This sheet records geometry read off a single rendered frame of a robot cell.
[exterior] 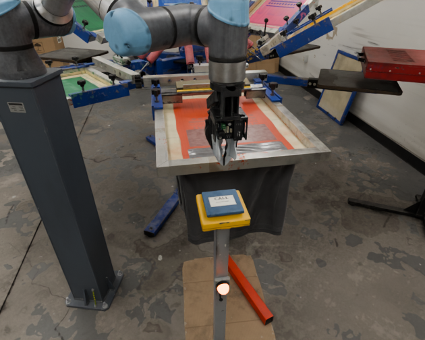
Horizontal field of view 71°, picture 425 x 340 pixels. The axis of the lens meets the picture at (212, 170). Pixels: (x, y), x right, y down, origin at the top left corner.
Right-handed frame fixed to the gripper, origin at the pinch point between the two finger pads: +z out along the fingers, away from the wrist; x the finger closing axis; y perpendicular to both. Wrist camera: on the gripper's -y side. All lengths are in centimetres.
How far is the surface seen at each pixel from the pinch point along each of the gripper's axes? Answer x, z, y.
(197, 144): -2.0, 14.7, -36.9
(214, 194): -1.6, 13.3, -3.2
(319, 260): 74, 110, -50
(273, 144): 25.6, 14.0, -30.0
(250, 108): 28, 15, -69
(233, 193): 3.8, 13.3, -2.6
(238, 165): 9.0, 13.5, -17.3
